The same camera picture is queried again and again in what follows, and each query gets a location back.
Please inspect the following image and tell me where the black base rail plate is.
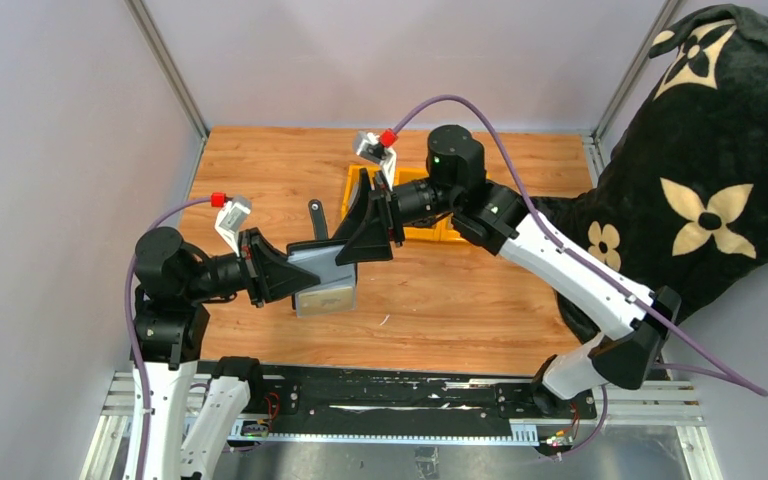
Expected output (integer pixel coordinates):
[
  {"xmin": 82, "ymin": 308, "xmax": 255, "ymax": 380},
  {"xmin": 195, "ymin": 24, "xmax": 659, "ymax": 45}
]
[{"xmin": 242, "ymin": 364, "xmax": 598, "ymax": 440}]

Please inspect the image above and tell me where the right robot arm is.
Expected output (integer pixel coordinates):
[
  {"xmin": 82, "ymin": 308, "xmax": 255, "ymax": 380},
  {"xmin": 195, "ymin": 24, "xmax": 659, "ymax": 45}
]
[{"xmin": 335, "ymin": 125, "xmax": 680, "ymax": 418}]

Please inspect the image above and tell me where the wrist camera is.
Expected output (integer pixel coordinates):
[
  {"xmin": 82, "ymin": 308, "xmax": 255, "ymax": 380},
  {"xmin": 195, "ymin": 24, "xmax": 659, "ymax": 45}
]
[
  {"xmin": 214, "ymin": 195, "xmax": 252, "ymax": 256},
  {"xmin": 353, "ymin": 129, "xmax": 397, "ymax": 189}
]

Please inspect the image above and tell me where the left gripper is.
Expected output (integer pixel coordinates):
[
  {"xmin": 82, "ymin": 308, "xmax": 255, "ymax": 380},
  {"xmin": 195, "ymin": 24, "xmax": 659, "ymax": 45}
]
[{"xmin": 184, "ymin": 225, "xmax": 321, "ymax": 304}]

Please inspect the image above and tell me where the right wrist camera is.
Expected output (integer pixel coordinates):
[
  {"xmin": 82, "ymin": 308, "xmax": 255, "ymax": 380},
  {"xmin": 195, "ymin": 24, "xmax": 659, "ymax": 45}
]
[{"xmin": 353, "ymin": 129, "xmax": 397, "ymax": 189}]

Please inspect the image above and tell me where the black floral blanket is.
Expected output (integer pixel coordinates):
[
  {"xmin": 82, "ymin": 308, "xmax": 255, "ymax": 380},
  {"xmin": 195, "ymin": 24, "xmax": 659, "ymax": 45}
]
[{"xmin": 533, "ymin": 4, "xmax": 768, "ymax": 321}]

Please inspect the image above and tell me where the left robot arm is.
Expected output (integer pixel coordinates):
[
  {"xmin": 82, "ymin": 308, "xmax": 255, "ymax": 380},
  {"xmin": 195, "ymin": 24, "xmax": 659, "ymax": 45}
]
[{"xmin": 124, "ymin": 226, "xmax": 321, "ymax": 479}]

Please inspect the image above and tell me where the black leather card holder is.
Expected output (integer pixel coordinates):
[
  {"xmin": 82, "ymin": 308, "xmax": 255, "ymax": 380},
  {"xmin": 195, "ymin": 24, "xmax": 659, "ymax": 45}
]
[{"xmin": 287, "ymin": 199, "xmax": 357, "ymax": 318}]

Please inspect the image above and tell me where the yellow three-compartment bin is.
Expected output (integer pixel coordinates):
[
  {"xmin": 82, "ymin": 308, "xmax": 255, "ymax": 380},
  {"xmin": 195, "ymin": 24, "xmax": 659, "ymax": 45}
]
[{"xmin": 341, "ymin": 164, "xmax": 494, "ymax": 245}]

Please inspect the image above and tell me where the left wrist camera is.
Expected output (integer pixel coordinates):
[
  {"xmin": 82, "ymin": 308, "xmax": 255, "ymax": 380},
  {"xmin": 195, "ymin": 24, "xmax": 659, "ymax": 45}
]
[{"xmin": 214, "ymin": 195, "xmax": 252, "ymax": 256}]

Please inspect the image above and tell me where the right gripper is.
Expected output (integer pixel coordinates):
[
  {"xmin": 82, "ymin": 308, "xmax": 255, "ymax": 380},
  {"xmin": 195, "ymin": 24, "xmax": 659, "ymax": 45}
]
[{"xmin": 331, "ymin": 170, "xmax": 460, "ymax": 268}]

